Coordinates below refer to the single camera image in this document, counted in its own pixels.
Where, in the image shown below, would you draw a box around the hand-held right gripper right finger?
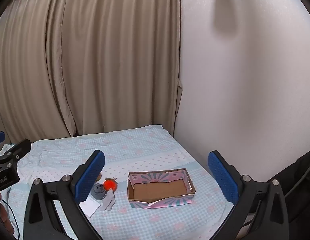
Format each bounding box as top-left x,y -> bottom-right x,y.
207,150 -> 289,240

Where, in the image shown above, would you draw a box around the cardboard box pink print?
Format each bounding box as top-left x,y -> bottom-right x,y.
127,167 -> 197,209

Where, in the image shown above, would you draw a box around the white paper card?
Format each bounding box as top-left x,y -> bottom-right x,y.
79,197 -> 102,218

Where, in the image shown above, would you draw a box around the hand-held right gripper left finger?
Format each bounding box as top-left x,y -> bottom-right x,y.
23,149 -> 106,240

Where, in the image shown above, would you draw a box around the grey sock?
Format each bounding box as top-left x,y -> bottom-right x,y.
90,183 -> 107,201

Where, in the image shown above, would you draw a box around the orange fluffy pompom green leaves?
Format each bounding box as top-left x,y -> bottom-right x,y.
103,177 -> 118,192

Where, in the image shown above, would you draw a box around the person's left hand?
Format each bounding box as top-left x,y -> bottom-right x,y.
0,192 -> 16,235

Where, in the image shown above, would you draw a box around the dark bag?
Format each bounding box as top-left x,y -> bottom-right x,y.
267,148 -> 310,240

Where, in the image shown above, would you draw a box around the beige curtain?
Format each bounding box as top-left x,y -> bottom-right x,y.
0,0 -> 185,143

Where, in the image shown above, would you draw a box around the black cable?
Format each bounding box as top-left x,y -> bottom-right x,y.
0,185 -> 20,240

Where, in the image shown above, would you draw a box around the light grey cloth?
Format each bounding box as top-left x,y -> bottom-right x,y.
100,191 -> 116,212

